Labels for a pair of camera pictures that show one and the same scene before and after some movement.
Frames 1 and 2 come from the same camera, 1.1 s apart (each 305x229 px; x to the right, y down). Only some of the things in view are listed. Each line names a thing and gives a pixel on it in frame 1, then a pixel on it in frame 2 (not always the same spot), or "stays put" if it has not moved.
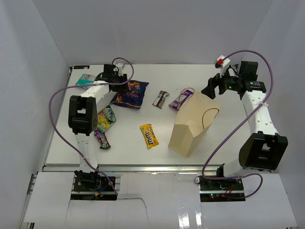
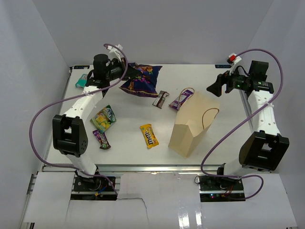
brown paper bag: (195, 115) stays put
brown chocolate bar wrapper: (160, 99) stays put
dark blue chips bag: (133, 98) → (145, 85)
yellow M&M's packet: (150, 135) stays put
